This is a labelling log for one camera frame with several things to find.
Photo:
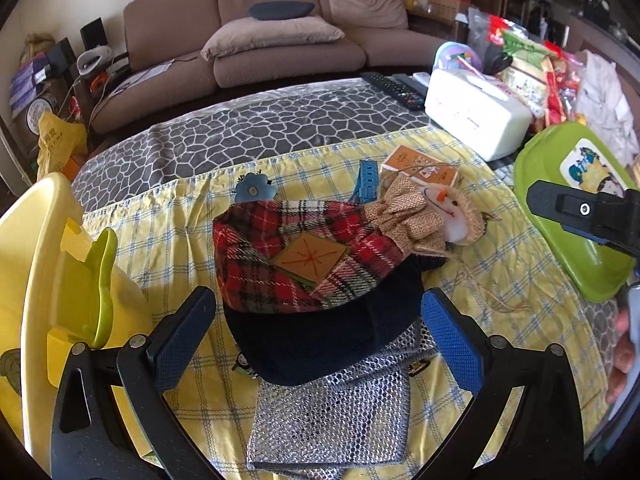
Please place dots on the purple white bowl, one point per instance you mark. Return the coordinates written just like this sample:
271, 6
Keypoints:
455, 55

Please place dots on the dark blue cushion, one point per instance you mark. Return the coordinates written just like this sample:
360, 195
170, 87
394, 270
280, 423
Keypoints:
280, 10

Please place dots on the black remote control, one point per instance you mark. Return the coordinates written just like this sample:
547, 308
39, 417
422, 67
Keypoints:
390, 87
412, 85

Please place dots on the silver mesh dish cloth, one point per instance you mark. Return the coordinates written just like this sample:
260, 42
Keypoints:
330, 420
410, 355

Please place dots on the pile of snack bags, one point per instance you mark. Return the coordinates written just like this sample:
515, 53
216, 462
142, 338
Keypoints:
530, 70

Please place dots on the white tissue box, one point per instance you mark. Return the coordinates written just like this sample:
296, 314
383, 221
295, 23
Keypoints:
475, 110

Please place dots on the white round device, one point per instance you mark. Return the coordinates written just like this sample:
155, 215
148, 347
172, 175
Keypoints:
94, 59

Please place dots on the yellow plastic bag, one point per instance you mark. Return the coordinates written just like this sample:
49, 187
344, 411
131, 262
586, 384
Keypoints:
60, 145

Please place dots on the navy blue towel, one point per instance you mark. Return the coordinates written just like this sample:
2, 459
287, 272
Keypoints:
320, 335

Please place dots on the blue plastic clip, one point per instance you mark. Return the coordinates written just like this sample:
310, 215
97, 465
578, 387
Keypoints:
365, 180

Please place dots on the blue flower hair clip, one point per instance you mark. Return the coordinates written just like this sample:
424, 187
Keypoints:
252, 190

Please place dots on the brown sofa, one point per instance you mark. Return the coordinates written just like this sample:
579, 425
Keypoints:
280, 60

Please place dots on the grey stone pattern cloth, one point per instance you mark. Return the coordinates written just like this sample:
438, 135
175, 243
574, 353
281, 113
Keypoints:
250, 130

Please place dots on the small green black toy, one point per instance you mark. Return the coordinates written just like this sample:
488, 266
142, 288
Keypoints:
241, 362

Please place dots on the yellow plaid tablecloth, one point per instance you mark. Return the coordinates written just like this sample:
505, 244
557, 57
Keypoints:
500, 270

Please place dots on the plaid scarecrow doll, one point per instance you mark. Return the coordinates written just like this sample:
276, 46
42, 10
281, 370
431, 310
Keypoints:
260, 240

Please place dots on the beige pillow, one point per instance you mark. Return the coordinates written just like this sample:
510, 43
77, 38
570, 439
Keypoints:
270, 35

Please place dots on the person's right hand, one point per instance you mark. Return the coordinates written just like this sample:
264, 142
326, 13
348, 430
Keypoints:
622, 370

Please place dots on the green plastic tray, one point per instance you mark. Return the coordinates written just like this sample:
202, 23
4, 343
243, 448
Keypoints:
550, 170

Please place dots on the white crumpled cloth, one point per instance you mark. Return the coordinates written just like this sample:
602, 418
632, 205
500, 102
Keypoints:
605, 100

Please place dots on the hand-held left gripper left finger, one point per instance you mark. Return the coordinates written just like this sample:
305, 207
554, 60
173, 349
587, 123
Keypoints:
182, 340

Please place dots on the orange booklet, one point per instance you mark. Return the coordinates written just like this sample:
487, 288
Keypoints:
425, 162

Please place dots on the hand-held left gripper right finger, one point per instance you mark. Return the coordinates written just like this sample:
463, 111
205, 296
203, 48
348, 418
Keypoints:
452, 345

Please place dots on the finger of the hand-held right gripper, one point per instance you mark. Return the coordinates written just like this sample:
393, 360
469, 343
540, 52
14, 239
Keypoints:
615, 247
565, 200

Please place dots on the black speaker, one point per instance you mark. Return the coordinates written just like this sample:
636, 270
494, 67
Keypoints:
92, 34

